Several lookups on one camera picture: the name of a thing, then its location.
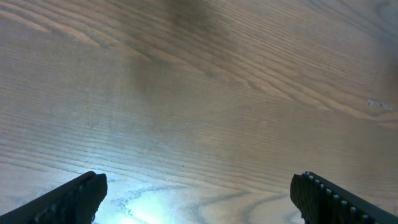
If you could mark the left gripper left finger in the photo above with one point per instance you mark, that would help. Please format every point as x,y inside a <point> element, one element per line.
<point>75,202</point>

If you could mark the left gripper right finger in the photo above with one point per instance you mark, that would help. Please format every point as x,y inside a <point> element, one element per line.
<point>321,201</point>

